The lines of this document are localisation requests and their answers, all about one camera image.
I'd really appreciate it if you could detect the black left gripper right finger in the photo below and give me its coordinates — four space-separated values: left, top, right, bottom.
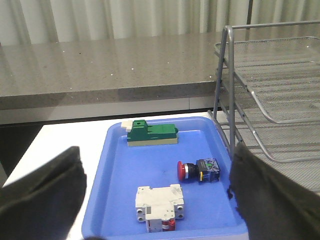
228 143 320 240

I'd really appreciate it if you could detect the blue plastic tray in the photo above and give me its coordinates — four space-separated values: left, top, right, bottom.
81 117 248 240

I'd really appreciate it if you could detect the red emergency stop button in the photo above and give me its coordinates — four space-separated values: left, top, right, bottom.
177 158 220 183

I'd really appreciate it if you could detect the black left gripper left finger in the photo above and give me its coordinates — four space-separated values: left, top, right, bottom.
0 146 87 240

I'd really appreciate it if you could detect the silver mesh tray rack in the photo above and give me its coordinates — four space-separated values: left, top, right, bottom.
211 20 320 193

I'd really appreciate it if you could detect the green terminal block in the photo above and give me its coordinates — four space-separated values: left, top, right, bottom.
120 119 179 147

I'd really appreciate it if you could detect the white circuit breaker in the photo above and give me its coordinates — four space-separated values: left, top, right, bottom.
135 184 185 233

